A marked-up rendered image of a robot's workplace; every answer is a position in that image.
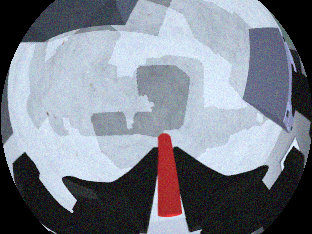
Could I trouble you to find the red peg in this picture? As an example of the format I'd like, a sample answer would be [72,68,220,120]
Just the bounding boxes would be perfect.
[157,133,183,217]

